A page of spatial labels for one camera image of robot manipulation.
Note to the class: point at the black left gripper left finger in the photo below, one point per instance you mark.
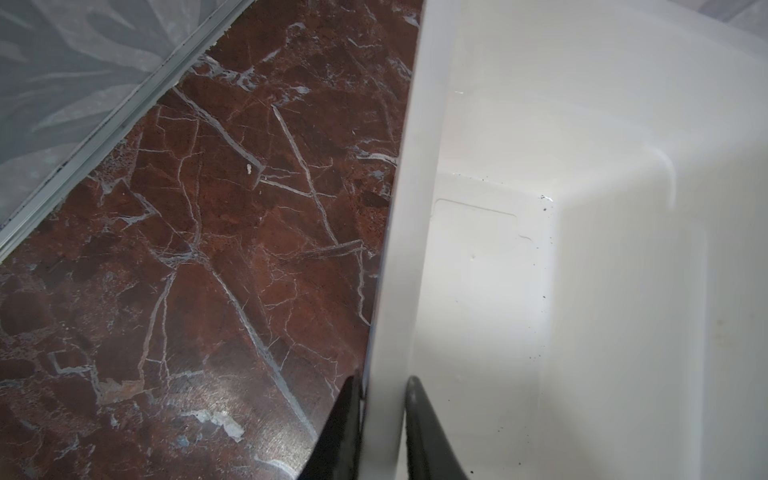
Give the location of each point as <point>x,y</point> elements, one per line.
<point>335,455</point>

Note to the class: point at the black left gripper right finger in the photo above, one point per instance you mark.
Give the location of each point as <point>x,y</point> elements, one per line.
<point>429,453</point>

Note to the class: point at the white plastic storage bin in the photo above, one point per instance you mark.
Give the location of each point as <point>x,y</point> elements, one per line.
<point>576,259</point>

